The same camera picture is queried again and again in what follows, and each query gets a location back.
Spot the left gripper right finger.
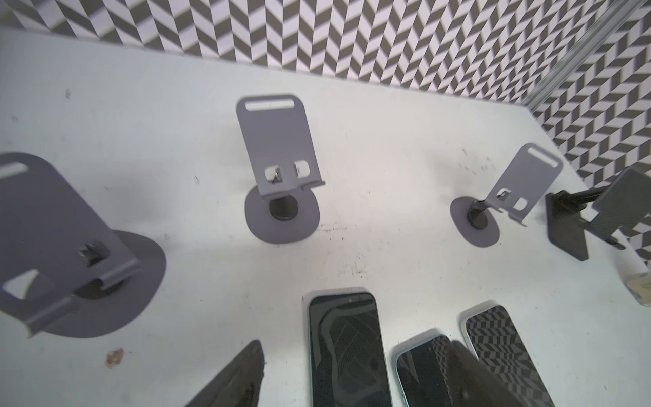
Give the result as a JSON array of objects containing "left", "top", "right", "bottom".
[{"left": 445, "top": 340, "right": 524, "bottom": 407}]

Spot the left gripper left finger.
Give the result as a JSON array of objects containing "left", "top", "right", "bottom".
[{"left": 186, "top": 339, "right": 265, "bottom": 407}]

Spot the back middle round stand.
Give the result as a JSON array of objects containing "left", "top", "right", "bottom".
[{"left": 236, "top": 94, "right": 325, "bottom": 245}]

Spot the round stand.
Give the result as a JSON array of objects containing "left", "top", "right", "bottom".
[
  {"left": 1, "top": 153, "right": 167, "bottom": 338},
  {"left": 236, "top": 94, "right": 325, "bottom": 245},
  {"left": 450, "top": 143, "right": 563, "bottom": 248}
]

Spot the small jar black lid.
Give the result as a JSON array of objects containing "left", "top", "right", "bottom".
[{"left": 626, "top": 271, "right": 651, "bottom": 307}]

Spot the back left round stand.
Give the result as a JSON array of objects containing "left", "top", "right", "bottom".
[{"left": 1, "top": 153, "right": 167, "bottom": 338}]

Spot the back right round stand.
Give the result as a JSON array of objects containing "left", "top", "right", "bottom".
[{"left": 450, "top": 143, "right": 563, "bottom": 248}]

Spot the black phone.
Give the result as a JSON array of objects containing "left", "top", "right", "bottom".
[
  {"left": 393, "top": 331, "right": 452, "bottom": 407},
  {"left": 460, "top": 303, "right": 554, "bottom": 407},
  {"left": 308, "top": 292, "right": 392, "bottom": 406}
]

